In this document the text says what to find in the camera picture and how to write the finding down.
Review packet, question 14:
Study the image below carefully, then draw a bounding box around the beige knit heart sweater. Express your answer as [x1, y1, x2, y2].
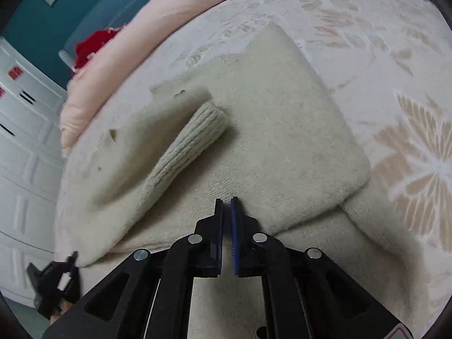
[55, 24, 429, 336]

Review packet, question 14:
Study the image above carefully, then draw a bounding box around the person's left hand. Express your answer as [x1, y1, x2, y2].
[50, 300, 73, 325]

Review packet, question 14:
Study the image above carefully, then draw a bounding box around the white wardrobe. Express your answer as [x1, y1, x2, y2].
[0, 39, 67, 306]

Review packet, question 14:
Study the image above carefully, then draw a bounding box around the red garment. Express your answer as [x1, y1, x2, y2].
[73, 26, 123, 72]

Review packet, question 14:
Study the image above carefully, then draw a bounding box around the blue upholstered headboard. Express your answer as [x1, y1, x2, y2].
[57, 0, 185, 75]

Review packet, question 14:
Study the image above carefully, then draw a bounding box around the pink butterfly bed sheet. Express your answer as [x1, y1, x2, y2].
[72, 0, 451, 338]

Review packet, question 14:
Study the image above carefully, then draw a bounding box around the pink folded duvet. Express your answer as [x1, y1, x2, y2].
[60, 0, 226, 157]

